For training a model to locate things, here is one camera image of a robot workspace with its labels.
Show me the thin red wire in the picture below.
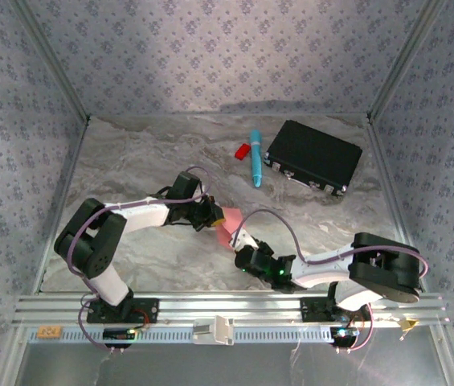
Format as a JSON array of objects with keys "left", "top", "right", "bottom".
[{"left": 132, "top": 308, "right": 151, "bottom": 327}]

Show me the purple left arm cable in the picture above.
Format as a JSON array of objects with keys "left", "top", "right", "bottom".
[{"left": 68, "top": 166, "right": 211, "bottom": 355}]

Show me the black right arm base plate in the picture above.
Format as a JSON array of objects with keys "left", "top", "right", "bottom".
[{"left": 301, "top": 296, "right": 374, "bottom": 322}]

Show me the orange label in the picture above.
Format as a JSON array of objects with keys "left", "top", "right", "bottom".
[{"left": 36, "top": 326, "right": 63, "bottom": 339}]

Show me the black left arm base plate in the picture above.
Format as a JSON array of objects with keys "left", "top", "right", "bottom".
[{"left": 86, "top": 298, "right": 160, "bottom": 325}]

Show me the light blue pen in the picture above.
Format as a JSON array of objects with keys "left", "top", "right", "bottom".
[{"left": 249, "top": 129, "right": 265, "bottom": 189}]

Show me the aluminium mounting rail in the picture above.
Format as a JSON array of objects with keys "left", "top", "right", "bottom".
[{"left": 13, "top": 292, "right": 451, "bottom": 329}]

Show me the yellow tape tag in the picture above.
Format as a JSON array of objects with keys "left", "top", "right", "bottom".
[{"left": 397, "top": 317, "right": 420, "bottom": 333}]

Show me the aluminium frame bar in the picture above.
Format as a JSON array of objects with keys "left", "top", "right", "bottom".
[
  {"left": 365, "top": 117, "right": 427, "bottom": 294},
  {"left": 366, "top": 0, "right": 451, "bottom": 121},
  {"left": 427, "top": 325, "right": 454, "bottom": 386},
  {"left": 32, "top": 117, "right": 92, "bottom": 294},
  {"left": 0, "top": 326, "right": 31, "bottom": 386}
]

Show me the white plastic bracket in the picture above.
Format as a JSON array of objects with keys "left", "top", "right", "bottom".
[{"left": 192, "top": 315, "right": 235, "bottom": 347}]

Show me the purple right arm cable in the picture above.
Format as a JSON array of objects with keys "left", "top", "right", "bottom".
[{"left": 237, "top": 208, "right": 431, "bottom": 355}]

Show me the black hard case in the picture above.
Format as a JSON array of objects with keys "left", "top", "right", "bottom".
[{"left": 262, "top": 119, "right": 364, "bottom": 198}]

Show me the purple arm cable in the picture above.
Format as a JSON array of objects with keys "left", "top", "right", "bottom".
[
  {"left": 237, "top": 208, "right": 431, "bottom": 355},
  {"left": 68, "top": 166, "right": 211, "bottom": 355}
]

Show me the slotted grey cable tray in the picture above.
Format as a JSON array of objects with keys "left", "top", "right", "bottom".
[{"left": 27, "top": 326, "right": 362, "bottom": 345}]

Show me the black electronics board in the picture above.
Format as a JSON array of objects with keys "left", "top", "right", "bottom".
[
  {"left": 329, "top": 326, "right": 361, "bottom": 342},
  {"left": 103, "top": 327, "right": 137, "bottom": 342}
]

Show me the pink cloth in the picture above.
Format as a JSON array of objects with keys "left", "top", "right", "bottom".
[{"left": 215, "top": 207, "right": 245, "bottom": 248}]

